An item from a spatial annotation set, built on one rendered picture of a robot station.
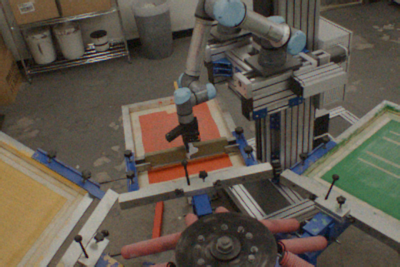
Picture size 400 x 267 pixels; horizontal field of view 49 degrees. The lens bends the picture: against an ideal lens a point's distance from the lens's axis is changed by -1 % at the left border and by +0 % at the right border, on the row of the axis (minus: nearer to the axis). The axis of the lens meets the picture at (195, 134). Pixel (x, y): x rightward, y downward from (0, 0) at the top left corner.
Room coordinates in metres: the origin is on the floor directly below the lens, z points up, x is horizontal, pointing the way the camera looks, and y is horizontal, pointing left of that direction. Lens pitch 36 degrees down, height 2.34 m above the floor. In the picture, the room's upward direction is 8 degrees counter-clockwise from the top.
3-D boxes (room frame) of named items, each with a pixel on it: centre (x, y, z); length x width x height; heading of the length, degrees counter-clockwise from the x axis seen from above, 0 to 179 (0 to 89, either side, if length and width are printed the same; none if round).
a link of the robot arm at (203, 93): (1.73, -0.05, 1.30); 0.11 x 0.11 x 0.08; 24
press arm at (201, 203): (1.32, 0.01, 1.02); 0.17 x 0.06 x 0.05; 6
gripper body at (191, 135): (1.67, 0.03, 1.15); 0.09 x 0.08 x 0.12; 97
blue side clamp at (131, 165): (1.61, 0.33, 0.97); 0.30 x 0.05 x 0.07; 6
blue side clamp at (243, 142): (1.67, -0.23, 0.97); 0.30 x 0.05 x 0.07; 6
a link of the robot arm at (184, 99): (1.67, 0.03, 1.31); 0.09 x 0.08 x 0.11; 114
